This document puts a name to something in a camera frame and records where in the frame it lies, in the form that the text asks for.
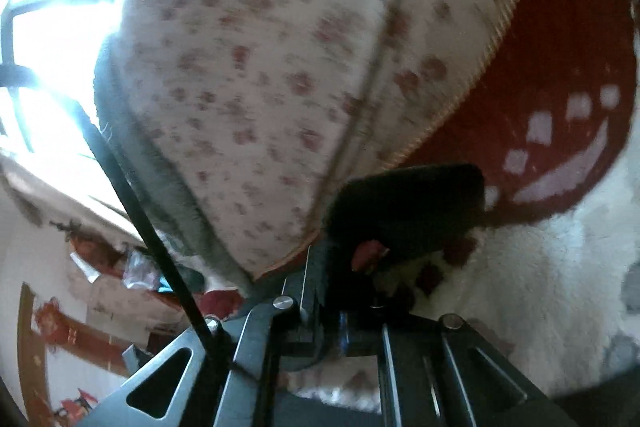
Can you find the black pants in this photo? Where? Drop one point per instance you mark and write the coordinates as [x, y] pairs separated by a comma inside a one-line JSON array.
[[415, 207]]

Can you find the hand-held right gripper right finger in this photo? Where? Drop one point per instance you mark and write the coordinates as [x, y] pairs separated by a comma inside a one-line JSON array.
[[392, 362]]

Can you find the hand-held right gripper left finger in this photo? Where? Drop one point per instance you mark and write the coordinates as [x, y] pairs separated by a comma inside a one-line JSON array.
[[250, 347]]

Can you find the clear plastic bag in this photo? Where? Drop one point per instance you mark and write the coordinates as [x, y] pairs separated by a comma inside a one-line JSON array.
[[137, 269]]

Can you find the red white floral blanket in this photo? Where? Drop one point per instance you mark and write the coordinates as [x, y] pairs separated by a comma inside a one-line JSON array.
[[550, 57]]

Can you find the pink floral quilt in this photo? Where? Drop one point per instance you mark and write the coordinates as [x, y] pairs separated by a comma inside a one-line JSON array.
[[280, 57]]

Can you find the grey knit cardigan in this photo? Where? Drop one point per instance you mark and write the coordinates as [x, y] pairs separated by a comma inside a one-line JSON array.
[[145, 177]]

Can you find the red knot wall ornament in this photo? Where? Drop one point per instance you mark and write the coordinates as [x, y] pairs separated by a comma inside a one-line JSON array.
[[50, 322]]

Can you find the window with dark frame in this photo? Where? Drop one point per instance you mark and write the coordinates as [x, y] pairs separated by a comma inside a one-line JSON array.
[[60, 57]]

